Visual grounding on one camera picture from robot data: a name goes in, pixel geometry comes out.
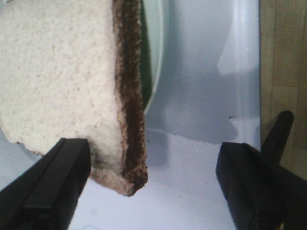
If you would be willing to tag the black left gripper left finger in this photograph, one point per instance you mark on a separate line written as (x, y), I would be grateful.
(46, 195)

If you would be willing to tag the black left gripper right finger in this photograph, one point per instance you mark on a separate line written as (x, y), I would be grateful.
(260, 193)

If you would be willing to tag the white bread slice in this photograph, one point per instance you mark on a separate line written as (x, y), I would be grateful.
(71, 69)

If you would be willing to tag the mint green round plate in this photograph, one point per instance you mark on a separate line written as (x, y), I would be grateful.
(152, 49)

